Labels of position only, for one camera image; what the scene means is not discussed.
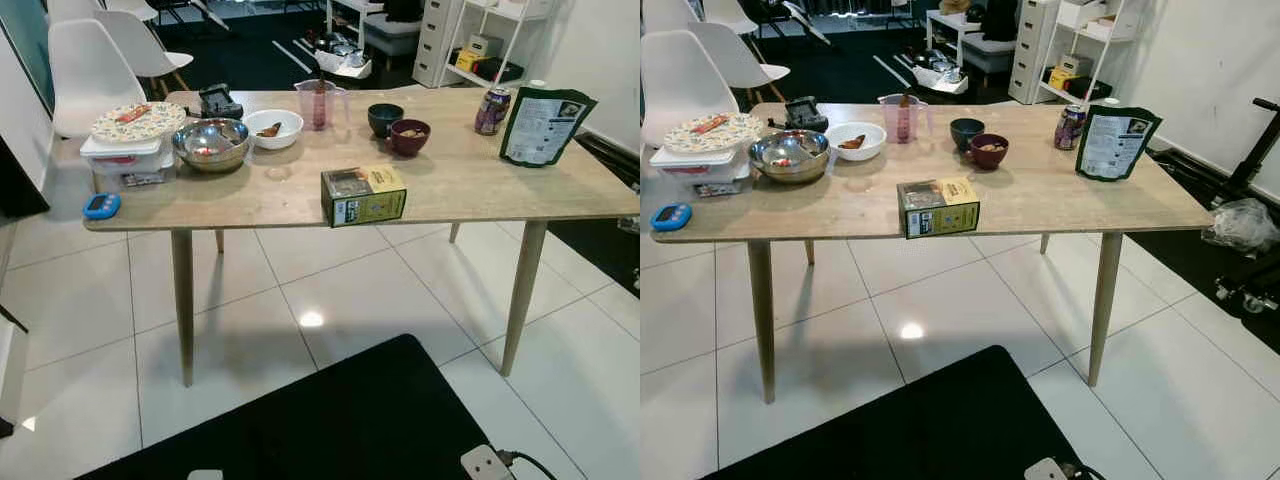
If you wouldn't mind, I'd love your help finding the patterned round plate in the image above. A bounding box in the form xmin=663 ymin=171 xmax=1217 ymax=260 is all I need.
xmin=664 ymin=113 xmax=765 ymax=155
xmin=91 ymin=102 xmax=188 ymax=144

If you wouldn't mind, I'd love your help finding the black floor mat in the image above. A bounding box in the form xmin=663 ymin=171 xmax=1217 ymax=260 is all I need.
xmin=700 ymin=345 xmax=1086 ymax=480
xmin=75 ymin=334 xmax=493 ymax=480

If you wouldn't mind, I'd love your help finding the black wheeled stand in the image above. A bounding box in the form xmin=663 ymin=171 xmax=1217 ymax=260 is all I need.
xmin=1213 ymin=97 xmax=1280 ymax=316

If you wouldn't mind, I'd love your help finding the stainless steel bowl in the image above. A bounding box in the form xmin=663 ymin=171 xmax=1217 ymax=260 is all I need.
xmin=172 ymin=118 xmax=251 ymax=174
xmin=748 ymin=129 xmax=831 ymax=185

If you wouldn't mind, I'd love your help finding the white plastic shell chair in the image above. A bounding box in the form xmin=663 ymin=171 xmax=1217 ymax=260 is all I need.
xmin=700 ymin=0 xmax=761 ymax=26
xmin=690 ymin=22 xmax=791 ymax=106
xmin=95 ymin=10 xmax=195 ymax=98
xmin=640 ymin=30 xmax=734 ymax=151
xmin=47 ymin=0 xmax=103 ymax=25
xmin=105 ymin=0 xmax=161 ymax=22
xmin=48 ymin=18 xmax=148 ymax=139
xmin=640 ymin=0 xmax=701 ymax=33

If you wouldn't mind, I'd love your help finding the pink measuring jug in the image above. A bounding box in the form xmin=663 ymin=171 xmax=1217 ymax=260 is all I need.
xmin=294 ymin=80 xmax=350 ymax=132
xmin=878 ymin=93 xmax=933 ymax=144

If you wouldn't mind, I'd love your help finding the light wooden table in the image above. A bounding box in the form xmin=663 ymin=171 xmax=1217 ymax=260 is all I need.
xmin=650 ymin=100 xmax=1216 ymax=406
xmin=83 ymin=88 xmax=641 ymax=389

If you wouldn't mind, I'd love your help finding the purple soda can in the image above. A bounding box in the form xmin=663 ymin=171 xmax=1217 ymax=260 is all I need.
xmin=474 ymin=87 xmax=512 ymax=137
xmin=1054 ymin=104 xmax=1088 ymax=152

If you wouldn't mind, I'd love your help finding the teal wall board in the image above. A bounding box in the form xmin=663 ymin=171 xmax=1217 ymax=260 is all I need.
xmin=0 ymin=0 xmax=57 ymax=113

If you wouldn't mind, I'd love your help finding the yellow green carton box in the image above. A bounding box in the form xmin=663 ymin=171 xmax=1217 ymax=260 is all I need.
xmin=321 ymin=164 xmax=408 ymax=229
xmin=897 ymin=177 xmax=981 ymax=240

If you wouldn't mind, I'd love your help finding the grey cushioned stool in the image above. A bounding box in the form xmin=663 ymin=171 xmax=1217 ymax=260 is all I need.
xmin=960 ymin=32 xmax=1019 ymax=76
xmin=362 ymin=12 xmax=421 ymax=57

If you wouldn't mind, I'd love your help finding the white shelf unit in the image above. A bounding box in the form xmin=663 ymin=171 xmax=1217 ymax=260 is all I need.
xmin=1007 ymin=0 xmax=1151 ymax=106
xmin=412 ymin=0 xmax=553 ymax=89

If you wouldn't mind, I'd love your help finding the green food pouch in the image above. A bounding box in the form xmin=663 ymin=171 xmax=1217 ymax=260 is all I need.
xmin=499 ymin=87 xmax=598 ymax=168
xmin=1075 ymin=104 xmax=1164 ymax=183

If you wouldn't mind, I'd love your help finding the dark teal bowl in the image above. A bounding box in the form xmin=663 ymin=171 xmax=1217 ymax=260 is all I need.
xmin=949 ymin=117 xmax=986 ymax=152
xmin=367 ymin=103 xmax=405 ymax=139

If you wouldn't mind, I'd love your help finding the dark red bowl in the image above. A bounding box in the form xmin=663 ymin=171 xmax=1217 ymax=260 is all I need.
xmin=388 ymin=119 xmax=432 ymax=158
xmin=968 ymin=133 xmax=1010 ymax=171

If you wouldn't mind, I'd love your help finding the white side table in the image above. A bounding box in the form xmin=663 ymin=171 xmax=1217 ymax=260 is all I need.
xmin=325 ymin=0 xmax=388 ymax=51
xmin=925 ymin=8 xmax=986 ymax=66

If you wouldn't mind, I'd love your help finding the black kitchen scale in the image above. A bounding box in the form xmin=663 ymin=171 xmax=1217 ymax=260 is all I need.
xmin=197 ymin=84 xmax=245 ymax=122
xmin=780 ymin=96 xmax=829 ymax=133

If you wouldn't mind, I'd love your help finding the small white bowl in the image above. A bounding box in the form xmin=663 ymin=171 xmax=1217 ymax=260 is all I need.
xmin=244 ymin=109 xmax=304 ymax=151
xmin=826 ymin=121 xmax=887 ymax=162

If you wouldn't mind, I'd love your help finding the clear plastic bag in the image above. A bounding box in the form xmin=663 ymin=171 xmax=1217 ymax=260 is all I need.
xmin=1202 ymin=197 xmax=1280 ymax=253

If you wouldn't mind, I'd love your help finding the white plastic food container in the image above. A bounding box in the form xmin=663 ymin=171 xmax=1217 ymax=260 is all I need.
xmin=650 ymin=146 xmax=753 ymax=199
xmin=80 ymin=134 xmax=178 ymax=192

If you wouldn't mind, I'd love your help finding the white bag of items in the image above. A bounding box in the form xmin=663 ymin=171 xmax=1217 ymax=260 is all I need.
xmin=313 ymin=42 xmax=374 ymax=80
xmin=910 ymin=55 xmax=969 ymax=96

